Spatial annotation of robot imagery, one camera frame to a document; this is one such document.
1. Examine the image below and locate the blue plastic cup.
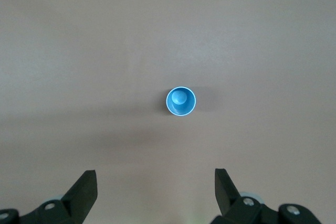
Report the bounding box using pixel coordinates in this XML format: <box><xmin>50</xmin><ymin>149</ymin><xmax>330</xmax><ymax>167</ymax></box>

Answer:
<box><xmin>165</xmin><ymin>87</ymin><xmax>197</xmax><ymax>117</ymax></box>

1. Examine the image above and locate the brown table cover sheet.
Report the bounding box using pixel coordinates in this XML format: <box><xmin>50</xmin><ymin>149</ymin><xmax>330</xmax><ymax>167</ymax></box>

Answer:
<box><xmin>0</xmin><ymin>0</ymin><xmax>336</xmax><ymax>224</ymax></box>

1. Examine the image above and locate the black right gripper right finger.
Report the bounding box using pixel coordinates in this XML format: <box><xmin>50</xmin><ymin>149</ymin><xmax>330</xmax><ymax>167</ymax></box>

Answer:
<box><xmin>211</xmin><ymin>168</ymin><xmax>322</xmax><ymax>224</ymax></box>

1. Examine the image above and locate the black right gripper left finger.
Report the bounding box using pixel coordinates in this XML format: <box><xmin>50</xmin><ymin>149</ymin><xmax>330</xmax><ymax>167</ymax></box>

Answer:
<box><xmin>0</xmin><ymin>170</ymin><xmax>99</xmax><ymax>224</ymax></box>

